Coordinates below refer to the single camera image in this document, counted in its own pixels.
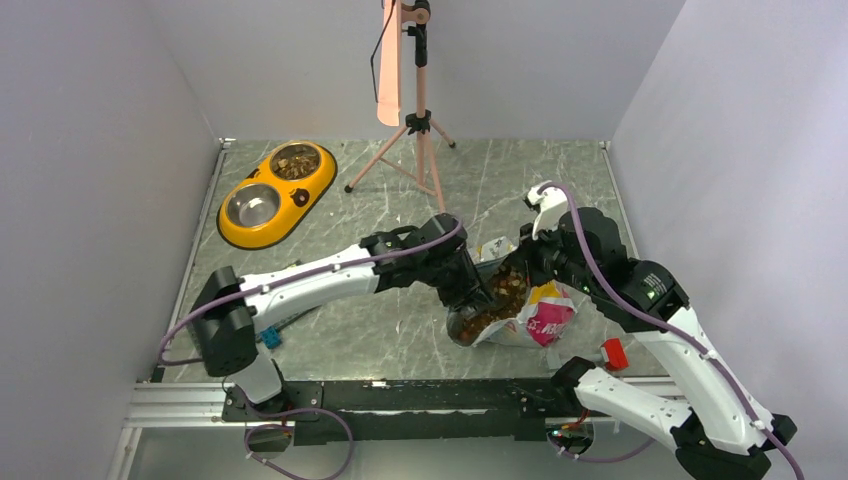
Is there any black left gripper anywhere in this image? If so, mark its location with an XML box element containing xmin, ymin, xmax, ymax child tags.
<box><xmin>419</xmin><ymin>247</ymin><xmax>496</xmax><ymax>313</ymax></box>

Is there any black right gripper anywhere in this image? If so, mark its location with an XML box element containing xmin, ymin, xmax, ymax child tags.
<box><xmin>508</xmin><ymin>214</ymin><xmax>600</xmax><ymax>297</ymax></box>

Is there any pet food bag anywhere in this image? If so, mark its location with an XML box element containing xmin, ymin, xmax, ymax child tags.
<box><xmin>446</xmin><ymin>236</ymin><xmax>577</xmax><ymax>348</ymax></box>

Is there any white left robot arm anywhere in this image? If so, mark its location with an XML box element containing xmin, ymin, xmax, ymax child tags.
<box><xmin>187</xmin><ymin>213</ymin><xmax>495</xmax><ymax>420</ymax></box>

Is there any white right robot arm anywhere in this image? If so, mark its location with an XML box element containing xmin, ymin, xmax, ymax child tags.
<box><xmin>518</xmin><ymin>207</ymin><xmax>797</xmax><ymax>479</ymax></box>

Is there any pet food kibble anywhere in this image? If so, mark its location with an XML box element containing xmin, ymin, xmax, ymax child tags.
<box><xmin>458</xmin><ymin>265</ymin><xmax>528</xmax><ymax>346</ymax></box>

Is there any yellow double pet bowl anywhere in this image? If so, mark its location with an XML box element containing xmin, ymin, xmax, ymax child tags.
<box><xmin>216</xmin><ymin>141</ymin><xmax>338</xmax><ymax>250</ymax></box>

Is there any red clamp block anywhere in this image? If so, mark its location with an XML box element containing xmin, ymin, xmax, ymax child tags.
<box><xmin>600</xmin><ymin>338</ymin><xmax>630</xmax><ymax>372</ymax></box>

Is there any pink tripod stand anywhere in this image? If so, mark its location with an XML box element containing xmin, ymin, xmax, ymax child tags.
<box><xmin>344</xmin><ymin>0</ymin><xmax>456</xmax><ymax>212</ymax></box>

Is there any kibble in far bowl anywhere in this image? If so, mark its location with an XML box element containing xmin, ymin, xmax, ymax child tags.
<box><xmin>270</xmin><ymin>145</ymin><xmax>321</xmax><ymax>181</ymax></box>

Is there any blue building brick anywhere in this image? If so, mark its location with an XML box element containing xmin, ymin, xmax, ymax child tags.
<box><xmin>259</xmin><ymin>327</ymin><xmax>282</xmax><ymax>350</ymax></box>

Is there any pink light panel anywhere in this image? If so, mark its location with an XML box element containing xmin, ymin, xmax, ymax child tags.
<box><xmin>369</xmin><ymin>1</ymin><xmax>401</xmax><ymax>127</ymax></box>

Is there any grey building baseplate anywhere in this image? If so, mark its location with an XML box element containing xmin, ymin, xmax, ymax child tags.
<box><xmin>251</xmin><ymin>259</ymin><xmax>318</xmax><ymax>343</ymax></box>

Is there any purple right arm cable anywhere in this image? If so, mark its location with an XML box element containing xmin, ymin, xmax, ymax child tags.
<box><xmin>536</xmin><ymin>182</ymin><xmax>806</xmax><ymax>480</ymax></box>

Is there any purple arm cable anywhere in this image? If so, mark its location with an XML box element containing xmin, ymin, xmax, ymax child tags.
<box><xmin>157</xmin><ymin>215</ymin><xmax>465</xmax><ymax>368</ymax></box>
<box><xmin>536</xmin><ymin>182</ymin><xmax>806</xmax><ymax>480</ymax></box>

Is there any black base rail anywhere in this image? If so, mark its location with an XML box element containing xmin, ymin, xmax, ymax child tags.
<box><xmin>221</xmin><ymin>378</ymin><xmax>584</xmax><ymax>446</ymax></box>

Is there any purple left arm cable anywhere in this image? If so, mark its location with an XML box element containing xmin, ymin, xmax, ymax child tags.
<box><xmin>157</xmin><ymin>215</ymin><xmax>465</xmax><ymax>368</ymax></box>

